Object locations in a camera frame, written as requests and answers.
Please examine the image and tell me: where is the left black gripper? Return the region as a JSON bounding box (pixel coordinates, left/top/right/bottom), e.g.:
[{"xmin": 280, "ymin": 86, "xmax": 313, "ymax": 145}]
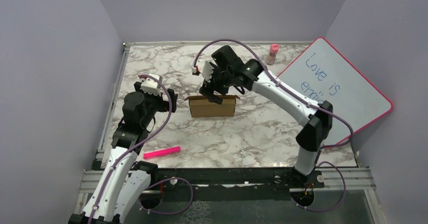
[{"xmin": 136, "ymin": 81, "xmax": 178, "ymax": 128}]

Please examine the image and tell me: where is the brown cardboard box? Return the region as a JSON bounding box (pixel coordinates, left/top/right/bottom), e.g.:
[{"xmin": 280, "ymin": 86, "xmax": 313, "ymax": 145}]
[{"xmin": 185, "ymin": 95, "xmax": 240, "ymax": 118}]

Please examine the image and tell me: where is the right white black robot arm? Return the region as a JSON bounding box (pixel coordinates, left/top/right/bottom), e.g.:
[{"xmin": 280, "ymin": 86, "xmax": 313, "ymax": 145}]
[{"xmin": 199, "ymin": 45, "xmax": 333, "ymax": 187}]

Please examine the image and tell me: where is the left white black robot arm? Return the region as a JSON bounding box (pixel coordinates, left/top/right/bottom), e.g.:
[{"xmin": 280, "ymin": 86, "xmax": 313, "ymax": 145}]
[{"xmin": 68, "ymin": 74, "xmax": 178, "ymax": 223}]

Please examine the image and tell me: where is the pink-framed whiteboard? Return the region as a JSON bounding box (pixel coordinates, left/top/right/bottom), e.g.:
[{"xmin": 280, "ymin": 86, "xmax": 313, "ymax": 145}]
[{"xmin": 278, "ymin": 37, "xmax": 394, "ymax": 149}]

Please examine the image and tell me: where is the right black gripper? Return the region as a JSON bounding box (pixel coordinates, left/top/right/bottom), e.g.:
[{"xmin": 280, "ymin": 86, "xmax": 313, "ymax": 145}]
[{"xmin": 198, "ymin": 63, "xmax": 233, "ymax": 105}]

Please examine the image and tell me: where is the aluminium front frame rail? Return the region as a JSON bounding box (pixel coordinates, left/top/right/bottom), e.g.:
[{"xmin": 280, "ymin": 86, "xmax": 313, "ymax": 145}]
[{"xmin": 73, "ymin": 161, "xmax": 386, "ymax": 223}]

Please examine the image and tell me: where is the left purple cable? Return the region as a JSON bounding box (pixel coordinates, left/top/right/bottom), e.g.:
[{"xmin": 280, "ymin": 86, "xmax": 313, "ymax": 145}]
[{"xmin": 87, "ymin": 74, "xmax": 195, "ymax": 224}]

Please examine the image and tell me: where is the pink-capped small bottle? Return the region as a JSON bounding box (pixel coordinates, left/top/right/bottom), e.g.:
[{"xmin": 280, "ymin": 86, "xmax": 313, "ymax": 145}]
[{"xmin": 266, "ymin": 44, "xmax": 280, "ymax": 65}]

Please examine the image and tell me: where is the pink rectangular stick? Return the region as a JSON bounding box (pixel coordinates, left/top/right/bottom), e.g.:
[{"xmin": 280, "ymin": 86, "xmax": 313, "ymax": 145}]
[{"xmin": 143, "ymin": 146, "xmax": 181, "ymax": 159}]

